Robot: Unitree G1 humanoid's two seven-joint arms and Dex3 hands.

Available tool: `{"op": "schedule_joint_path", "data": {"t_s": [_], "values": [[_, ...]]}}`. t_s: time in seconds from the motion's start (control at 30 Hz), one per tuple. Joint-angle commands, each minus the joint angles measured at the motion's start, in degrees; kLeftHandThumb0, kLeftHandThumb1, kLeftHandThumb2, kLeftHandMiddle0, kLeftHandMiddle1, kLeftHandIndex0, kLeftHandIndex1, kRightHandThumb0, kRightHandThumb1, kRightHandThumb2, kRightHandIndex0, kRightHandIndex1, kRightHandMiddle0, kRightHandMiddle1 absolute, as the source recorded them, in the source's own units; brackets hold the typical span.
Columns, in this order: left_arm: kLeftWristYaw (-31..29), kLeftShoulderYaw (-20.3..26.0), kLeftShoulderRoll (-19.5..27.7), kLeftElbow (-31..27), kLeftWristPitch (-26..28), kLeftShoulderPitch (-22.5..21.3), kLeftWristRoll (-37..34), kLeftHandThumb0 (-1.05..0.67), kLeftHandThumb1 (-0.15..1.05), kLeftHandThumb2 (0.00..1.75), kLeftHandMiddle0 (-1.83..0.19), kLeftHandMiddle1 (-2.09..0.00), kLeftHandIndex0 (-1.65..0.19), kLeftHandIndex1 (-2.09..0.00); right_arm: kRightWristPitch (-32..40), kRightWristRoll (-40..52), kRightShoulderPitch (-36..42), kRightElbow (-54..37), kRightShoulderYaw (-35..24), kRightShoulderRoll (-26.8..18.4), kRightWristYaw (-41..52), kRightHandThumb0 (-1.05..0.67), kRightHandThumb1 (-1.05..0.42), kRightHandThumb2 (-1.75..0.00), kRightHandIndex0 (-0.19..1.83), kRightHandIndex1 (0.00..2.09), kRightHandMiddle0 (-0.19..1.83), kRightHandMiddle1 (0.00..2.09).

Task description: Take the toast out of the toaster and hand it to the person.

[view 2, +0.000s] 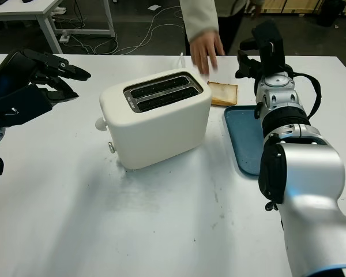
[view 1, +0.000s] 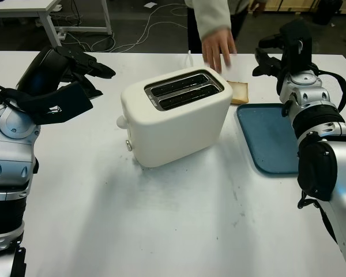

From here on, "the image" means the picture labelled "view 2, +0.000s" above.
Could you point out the toasted bread slice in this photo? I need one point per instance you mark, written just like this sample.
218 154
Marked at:
223 93

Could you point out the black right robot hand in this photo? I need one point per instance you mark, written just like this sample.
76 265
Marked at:
249 67

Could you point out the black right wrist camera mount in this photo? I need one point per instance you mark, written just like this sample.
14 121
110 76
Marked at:
269 43

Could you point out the cream two-slot toaster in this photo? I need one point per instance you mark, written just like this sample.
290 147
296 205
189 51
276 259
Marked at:
161 130

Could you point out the person's right hand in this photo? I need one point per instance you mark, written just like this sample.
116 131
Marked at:
207 49

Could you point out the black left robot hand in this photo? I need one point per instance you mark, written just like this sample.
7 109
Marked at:
17 69

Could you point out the wooden crate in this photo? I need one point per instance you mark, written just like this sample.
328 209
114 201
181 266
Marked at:
300 5

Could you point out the white metal-frame desk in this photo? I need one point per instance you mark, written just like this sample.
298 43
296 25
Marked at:
26 6

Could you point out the black bin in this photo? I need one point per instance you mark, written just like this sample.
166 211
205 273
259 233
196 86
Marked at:
331 13

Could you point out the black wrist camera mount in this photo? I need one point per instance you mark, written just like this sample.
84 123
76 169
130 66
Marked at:
20 106
269 43

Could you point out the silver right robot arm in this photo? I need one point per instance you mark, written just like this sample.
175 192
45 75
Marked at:
305 173

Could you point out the white power strip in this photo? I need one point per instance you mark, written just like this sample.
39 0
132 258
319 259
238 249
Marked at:
64 38

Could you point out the blue rectangular tray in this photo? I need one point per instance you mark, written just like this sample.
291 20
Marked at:
242 138

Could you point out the person's right forearm cream sleeve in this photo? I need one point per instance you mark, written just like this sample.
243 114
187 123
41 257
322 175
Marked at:
199 17

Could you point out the person's left hand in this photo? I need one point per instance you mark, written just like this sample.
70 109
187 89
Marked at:
256 10

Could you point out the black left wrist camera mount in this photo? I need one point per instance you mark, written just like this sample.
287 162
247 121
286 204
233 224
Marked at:
20 106

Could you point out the person in cream jacket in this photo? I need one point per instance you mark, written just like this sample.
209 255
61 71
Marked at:
233 26

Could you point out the white paper sheet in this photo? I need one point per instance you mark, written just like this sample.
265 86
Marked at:
154 7

